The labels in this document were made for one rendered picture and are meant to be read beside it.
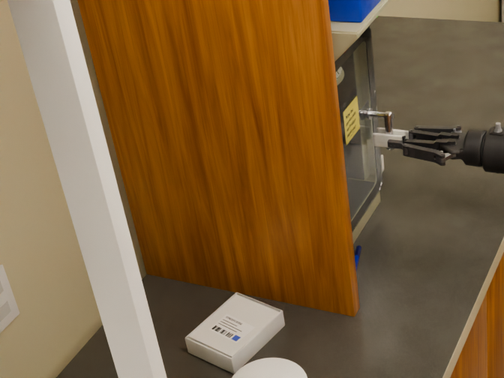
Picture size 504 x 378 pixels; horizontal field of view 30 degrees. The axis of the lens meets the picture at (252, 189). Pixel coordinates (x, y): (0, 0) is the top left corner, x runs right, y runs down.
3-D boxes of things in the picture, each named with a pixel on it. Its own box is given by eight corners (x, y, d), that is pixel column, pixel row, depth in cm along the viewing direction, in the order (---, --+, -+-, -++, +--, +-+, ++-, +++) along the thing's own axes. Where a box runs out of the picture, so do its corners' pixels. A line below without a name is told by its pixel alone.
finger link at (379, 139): (406, 148, 198) (404, 149, 198) (374, 144, 201) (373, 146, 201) (405, 135, 197) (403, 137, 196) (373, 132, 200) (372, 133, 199)
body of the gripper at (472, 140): (490, 122, 192) (446, 118, 196) (480, 143, 186) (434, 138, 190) (490, 154, 196) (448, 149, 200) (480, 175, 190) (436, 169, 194)
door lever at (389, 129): (373, 143, 204) (370, 149, 202) (370, 105, 199) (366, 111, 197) (397, 146, 202) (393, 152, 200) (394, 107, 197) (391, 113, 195)
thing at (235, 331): (187, 352, 182) (184, 337, 180) (239, 306, 192) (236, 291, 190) (234, 375, 175) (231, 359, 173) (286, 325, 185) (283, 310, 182)
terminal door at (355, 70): (328, 263, 191) (307, 88, 170) (379, 184, 213) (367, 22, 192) (331, 264, 191) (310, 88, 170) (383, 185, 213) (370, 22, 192)
